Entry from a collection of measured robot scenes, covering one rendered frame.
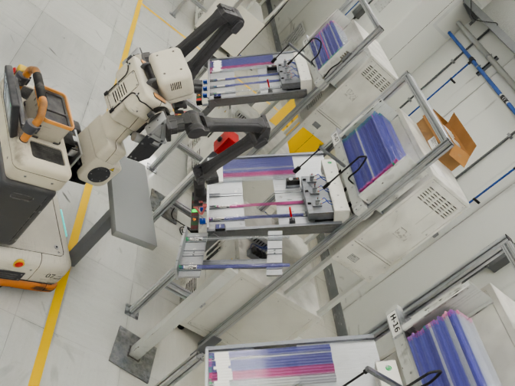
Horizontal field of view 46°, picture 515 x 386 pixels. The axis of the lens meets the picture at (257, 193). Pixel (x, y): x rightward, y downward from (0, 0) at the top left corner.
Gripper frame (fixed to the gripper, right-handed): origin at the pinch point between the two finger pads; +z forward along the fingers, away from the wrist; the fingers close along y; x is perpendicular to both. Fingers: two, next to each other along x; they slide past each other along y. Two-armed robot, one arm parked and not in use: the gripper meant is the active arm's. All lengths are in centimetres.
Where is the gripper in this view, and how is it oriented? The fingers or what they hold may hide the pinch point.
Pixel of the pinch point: (201, 207)
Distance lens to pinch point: 318.2
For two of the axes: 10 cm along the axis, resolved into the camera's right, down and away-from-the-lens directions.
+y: -0.6, -6.0, 8.0
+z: 0.2, 8.0, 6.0
